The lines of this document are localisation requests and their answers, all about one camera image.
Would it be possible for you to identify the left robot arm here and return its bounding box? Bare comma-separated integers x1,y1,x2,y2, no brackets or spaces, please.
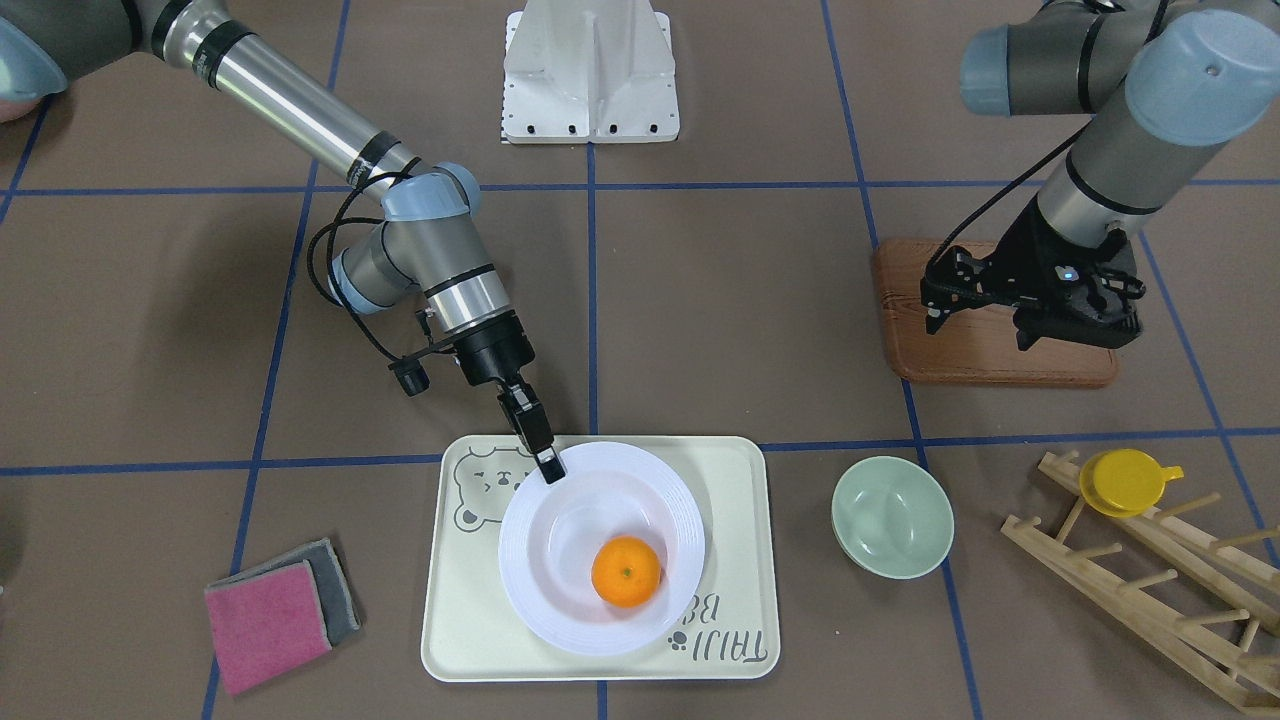
943,1,1279,351

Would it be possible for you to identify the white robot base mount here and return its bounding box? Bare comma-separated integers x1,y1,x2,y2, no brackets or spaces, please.
500,1,681,145

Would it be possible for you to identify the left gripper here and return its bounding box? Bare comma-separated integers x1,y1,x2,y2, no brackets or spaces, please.
995,200,1146,351

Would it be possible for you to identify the white round plate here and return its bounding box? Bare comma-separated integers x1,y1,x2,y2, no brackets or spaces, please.
498,441,707,657

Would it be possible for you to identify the green bowl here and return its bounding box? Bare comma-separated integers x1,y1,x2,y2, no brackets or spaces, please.
829,456,955,580

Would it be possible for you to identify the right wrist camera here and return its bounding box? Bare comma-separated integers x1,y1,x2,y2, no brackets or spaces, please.
388,341,461,397

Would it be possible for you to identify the cream bear tray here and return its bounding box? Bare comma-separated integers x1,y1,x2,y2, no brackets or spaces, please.
420,436,781,682

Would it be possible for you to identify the yellow mug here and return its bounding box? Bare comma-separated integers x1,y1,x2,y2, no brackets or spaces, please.
1078,448,1185,518

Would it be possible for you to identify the wooden cutting board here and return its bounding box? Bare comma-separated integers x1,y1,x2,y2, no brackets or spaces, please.
870,238,1120,389

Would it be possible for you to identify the wooden drying rack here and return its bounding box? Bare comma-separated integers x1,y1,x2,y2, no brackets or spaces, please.
1000,452,1279,719

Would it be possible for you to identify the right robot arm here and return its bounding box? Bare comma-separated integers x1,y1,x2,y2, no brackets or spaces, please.
3,1,564,483

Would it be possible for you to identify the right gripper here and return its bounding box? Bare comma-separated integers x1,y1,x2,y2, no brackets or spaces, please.
452,313,566,484

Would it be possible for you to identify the grey cloth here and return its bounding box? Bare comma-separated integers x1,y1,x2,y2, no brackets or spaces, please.
205,537,361,646

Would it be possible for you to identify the orange fruit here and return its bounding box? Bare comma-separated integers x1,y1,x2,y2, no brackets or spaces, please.
590,536,663,609

